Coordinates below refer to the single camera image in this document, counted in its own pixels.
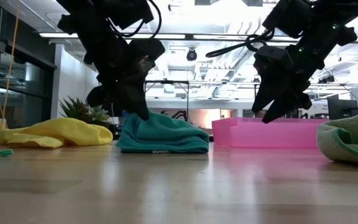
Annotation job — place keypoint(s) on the black ceiling spotlight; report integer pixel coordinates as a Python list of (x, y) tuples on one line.
[(326, 79)]

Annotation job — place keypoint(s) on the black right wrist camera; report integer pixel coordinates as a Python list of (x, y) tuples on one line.
[(272, 57)]

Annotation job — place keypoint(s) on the black dome camera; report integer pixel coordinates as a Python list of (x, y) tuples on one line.
[(191, 55)]

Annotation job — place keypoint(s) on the yellow microfiber towel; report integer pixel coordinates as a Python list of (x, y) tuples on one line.
[(57, 130)]

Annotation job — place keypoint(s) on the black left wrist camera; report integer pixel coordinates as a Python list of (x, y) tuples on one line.
[(149, 48)]

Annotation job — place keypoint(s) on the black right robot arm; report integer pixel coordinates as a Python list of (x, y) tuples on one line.
[(322, 34)]

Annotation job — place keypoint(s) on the teal microfiber towel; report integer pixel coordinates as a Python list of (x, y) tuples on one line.
[(163, 137)]

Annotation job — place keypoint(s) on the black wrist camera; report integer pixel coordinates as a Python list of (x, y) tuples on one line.
[(149, 48), (272, 57)]

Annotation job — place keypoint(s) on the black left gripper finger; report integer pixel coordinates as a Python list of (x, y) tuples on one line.
[(140, 109)]

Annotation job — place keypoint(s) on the small background robot arm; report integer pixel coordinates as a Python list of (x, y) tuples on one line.
[(179, 114)]

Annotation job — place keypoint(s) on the black computer monitor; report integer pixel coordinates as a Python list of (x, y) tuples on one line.
[(342, 109)]

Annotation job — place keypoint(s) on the black metal workstation frame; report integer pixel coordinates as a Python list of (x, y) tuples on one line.
[(166, 82)]

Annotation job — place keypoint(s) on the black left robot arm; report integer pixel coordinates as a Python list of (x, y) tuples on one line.
[(82, 18)]

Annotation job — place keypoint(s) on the pink plastic bin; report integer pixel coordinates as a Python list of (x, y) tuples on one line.
[(284, 133)]

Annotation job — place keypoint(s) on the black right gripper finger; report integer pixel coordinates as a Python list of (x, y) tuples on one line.
[(266, 96), (283, 107)]

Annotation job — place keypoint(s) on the potted succulent plant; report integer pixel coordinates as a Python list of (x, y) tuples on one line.
[(73, 110)]

